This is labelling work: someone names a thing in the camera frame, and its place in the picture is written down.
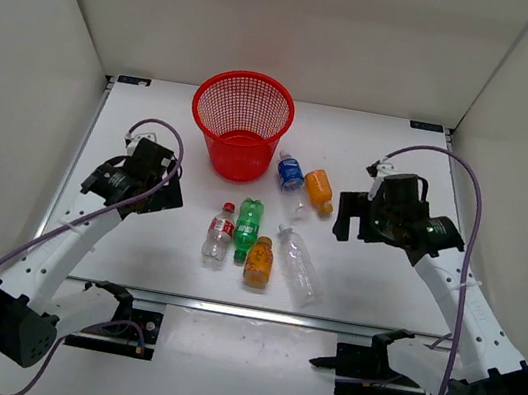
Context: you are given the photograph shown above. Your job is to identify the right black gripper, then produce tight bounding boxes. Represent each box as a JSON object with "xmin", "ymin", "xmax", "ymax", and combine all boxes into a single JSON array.
[{"xmin": 332, "ymin": 187, "xmax": 405, "ymax": 251}]

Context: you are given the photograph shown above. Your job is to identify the red label clear bottle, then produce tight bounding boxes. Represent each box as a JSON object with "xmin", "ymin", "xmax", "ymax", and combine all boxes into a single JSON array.
[{"xmin": 201, "ymin": 202, "xmax": 236, "ymax": 269}]

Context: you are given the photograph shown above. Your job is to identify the green plastic bottle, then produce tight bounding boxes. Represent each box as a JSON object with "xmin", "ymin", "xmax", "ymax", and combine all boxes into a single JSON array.
[{"xmin": 233, "ymin": 198, "xmax": 264, "ymax": 265}]

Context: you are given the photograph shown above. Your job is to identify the clear bottle white cap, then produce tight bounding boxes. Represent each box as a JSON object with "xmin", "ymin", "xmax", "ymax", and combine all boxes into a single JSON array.
[{"xmin": 278, "ymin": 224, "xmax": 322, "ymax": 308}]

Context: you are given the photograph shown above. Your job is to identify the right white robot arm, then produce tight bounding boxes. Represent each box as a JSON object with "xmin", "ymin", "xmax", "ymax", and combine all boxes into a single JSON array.
[{"xmin": 332, "ymin": 174, "xmax": 528, "ymax": 395}]

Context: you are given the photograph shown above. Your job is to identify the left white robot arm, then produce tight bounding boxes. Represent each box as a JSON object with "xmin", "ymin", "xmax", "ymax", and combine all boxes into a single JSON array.
[{"xmin": 0, "ymin": 138, "xmax": 183, "ymax": 368}]

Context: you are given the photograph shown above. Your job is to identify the red mesh plastic bin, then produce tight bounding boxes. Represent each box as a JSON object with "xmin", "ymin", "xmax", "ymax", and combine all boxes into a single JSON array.
[{"xmin": 192, "ymin": 70, "xmax": 295, "ymax": 183}]

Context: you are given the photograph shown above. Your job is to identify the blue label clear bottle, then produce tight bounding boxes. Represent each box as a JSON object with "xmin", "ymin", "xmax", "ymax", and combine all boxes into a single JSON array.
[{"xmin": 277, "ymin": 150, "xmax": 308, "ymax": 222}]

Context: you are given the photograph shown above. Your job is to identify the right blue corner label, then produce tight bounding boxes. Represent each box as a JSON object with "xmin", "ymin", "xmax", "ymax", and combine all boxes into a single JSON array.
[{"xmin": 409, "ymin": 120, "xmax": 444, "ymax": 134}]

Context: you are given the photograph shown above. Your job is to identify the blue corner label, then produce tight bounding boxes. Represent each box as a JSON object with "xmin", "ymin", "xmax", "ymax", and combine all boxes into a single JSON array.
[
  {"xmin": 116, "ymin": 74, "xmax": 152, "ymax": 87},
  {"xmin": 409, "ymin": 120, "xmax": 444, "ymax": 134}
]

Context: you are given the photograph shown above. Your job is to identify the orange bottle patterned label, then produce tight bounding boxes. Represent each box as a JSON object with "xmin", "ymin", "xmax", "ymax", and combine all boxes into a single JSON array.
[{"xmin": 242, "ymin": 236, "xmax": 274, "ymax": 289}]

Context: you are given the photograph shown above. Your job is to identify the left blue corner label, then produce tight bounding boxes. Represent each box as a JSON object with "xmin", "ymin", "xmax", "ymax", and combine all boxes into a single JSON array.
[{"xmin": 116, "ymin": 74, "xmax": 152, "ymax": 87}]

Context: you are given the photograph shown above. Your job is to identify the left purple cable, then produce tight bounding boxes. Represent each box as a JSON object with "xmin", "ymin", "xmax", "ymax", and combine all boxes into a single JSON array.
[{"xmin": 0, "ymin": 93, "xmax": 191, "ymax": 395}]

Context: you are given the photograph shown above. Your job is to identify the aluminium table edge rail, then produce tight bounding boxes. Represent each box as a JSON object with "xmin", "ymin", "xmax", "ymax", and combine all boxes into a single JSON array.
[{"xmin": 63, "ymin": 274, "xmax": 454, "ymax": 354}]

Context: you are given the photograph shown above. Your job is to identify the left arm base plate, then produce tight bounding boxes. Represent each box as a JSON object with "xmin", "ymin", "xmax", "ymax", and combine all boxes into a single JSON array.
[{"xmin": 63, "ymin": 281, "xmax": 164, "ymax": 361}]

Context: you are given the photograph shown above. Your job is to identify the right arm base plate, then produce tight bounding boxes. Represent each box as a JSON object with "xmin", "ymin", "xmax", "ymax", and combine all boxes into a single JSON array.
[{"xmin": 309, "ymin": 329, "xmax": 425, "ymax": 395}]

